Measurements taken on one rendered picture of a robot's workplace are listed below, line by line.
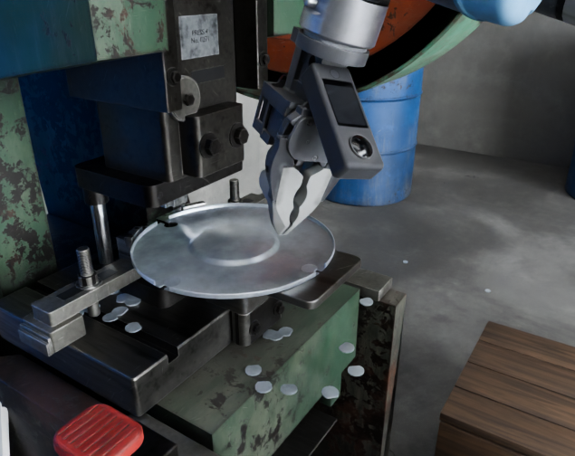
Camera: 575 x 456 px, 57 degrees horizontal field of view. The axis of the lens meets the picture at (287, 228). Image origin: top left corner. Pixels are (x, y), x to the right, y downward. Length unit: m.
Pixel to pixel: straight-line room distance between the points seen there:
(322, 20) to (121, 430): 0.41
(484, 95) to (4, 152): 3.48
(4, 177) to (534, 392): 1.07
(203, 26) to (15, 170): 0.35
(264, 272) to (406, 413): 1.03
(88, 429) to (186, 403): 0.20
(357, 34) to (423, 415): 1.31
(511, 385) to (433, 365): 0.61
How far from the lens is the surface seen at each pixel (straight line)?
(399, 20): 0.94
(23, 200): 0.90
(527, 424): 1.19
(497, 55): 3.96
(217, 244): 0.77
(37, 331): 0.75
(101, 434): 0.54
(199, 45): 0.72
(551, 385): 1.30
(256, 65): 0.77
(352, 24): 0.50
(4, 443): 0.96
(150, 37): 0.60
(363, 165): 0.48
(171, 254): 0.76
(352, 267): 0.72
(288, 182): 0.55
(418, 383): 1.76
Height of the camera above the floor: 1.13
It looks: 25 degrees down
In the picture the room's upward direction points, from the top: straight up
